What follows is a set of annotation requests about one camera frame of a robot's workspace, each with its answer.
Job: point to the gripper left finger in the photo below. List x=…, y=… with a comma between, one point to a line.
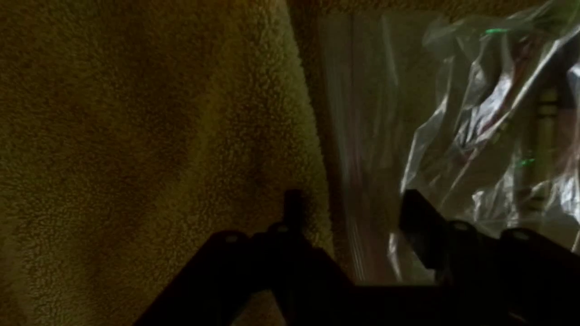
x=272, y=258

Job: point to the clear plastic bag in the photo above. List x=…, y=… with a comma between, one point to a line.
x=453, y=113

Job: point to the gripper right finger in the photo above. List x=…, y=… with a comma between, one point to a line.
x=476, y=258

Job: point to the yellow fleece blanket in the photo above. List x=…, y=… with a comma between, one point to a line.
x=136, y=136

